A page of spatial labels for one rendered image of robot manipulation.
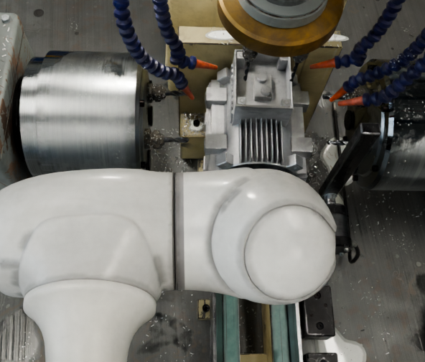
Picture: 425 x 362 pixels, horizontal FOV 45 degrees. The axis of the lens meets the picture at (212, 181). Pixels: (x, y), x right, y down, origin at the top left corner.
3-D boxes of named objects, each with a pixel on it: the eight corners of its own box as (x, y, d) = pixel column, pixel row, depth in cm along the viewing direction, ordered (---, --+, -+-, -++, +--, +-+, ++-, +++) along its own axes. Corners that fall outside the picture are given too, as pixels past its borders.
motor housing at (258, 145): (204, 113, 112) (208, 59, 95) (291, 117, 113) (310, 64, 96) (202, 199, 104) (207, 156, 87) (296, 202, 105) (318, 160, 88)
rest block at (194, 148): (180, 136, 123) (180, 110, 112) (209, 137, 124) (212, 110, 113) (180, 159, 121) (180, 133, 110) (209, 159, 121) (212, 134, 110)
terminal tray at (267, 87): (229, 72, 98) (232, 49, 92) (284, 75, 99) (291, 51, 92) (229, 127, 94) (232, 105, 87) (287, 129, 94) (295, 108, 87)
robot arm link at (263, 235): (309, 161, 51) (176, 163, 50) (364, 177, 35) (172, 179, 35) (308, 268, 52) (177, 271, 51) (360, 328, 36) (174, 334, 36)
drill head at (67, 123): (0, 98, 112) (-47, 17, 89) (169, 101, 114) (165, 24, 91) (-20, 205, 102) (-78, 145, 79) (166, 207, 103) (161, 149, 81)
